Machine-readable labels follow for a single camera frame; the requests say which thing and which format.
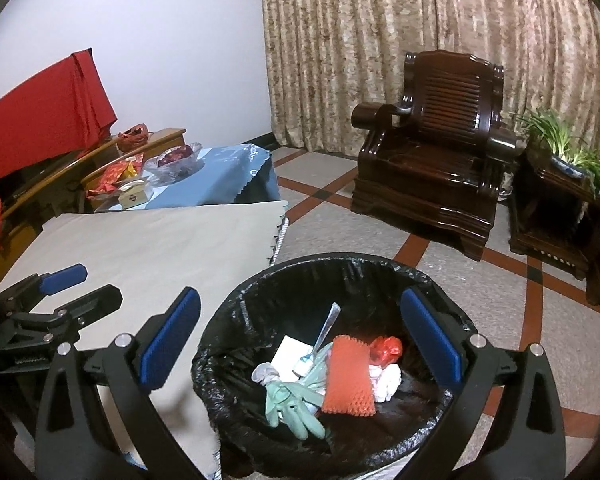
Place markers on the beige patterned curtain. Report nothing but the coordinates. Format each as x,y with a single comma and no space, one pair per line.
430,50

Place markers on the glass fruit bowl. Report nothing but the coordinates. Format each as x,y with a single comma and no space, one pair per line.
177,170

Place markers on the potted green plant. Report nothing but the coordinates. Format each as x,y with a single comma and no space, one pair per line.
565,145

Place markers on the red bag on cabinet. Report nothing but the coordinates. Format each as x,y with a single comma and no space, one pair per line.
131,137

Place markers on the red cloth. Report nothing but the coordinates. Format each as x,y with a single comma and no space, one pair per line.
40,120

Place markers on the black television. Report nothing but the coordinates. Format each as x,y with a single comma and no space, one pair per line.
35,180

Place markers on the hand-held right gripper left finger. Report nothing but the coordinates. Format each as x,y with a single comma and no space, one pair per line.
172,340

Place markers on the red plastic bag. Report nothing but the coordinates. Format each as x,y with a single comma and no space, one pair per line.
386,350

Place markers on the blue tablecloth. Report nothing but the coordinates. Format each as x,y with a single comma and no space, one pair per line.
220,175

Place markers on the light wooden cabinet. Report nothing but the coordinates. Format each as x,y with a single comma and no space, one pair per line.
55,200

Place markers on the yellow snack packet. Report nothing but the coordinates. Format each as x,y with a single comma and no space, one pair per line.
131,169

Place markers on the small orange foam net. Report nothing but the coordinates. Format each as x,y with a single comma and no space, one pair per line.
347,380

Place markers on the grey tablecloth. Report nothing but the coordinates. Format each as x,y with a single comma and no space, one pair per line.
155,250

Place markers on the white tissue wad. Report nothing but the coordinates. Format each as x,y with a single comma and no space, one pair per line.
386,382

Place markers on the dark wooden side table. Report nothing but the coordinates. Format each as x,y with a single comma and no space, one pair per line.
550,220

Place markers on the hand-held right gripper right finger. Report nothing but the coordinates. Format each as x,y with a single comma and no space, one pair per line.
430,337

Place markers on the green rubber glove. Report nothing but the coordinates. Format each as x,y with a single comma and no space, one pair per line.
290,405

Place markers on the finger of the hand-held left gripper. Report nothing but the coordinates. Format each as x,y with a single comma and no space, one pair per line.
100,302
62,279

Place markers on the gold box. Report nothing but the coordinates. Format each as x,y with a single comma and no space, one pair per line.
132,196

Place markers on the red gold snack packet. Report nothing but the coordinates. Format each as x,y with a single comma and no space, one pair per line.
107,175

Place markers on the red apple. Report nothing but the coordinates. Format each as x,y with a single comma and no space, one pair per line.
182,152
167,159

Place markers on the white medicine box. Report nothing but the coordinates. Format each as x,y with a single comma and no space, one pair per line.
290,355

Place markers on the dark wooden armchair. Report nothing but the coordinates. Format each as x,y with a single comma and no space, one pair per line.
430,175

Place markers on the white plastic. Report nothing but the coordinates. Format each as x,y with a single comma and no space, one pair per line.
265,374

